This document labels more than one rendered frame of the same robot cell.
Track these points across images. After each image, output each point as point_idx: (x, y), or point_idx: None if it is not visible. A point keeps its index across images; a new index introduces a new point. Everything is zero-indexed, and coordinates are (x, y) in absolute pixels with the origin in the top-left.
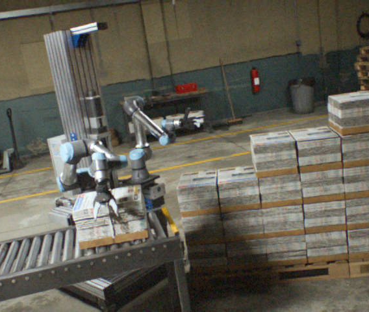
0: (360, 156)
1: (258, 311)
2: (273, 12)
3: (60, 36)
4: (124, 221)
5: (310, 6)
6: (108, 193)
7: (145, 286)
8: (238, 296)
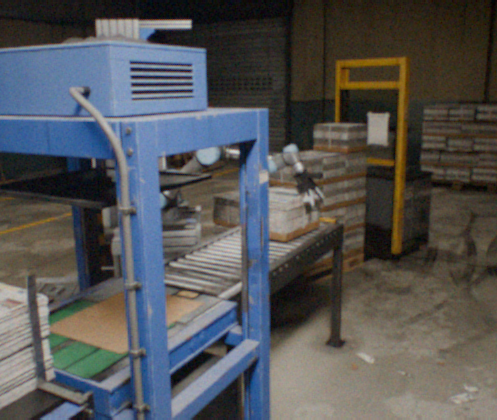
0: (354, 171)
1: (321, 305)
2: None
3: (134, 26)
4: (310, 211)
5: None
6: (313, 181)
7: None
8: (290, 302)
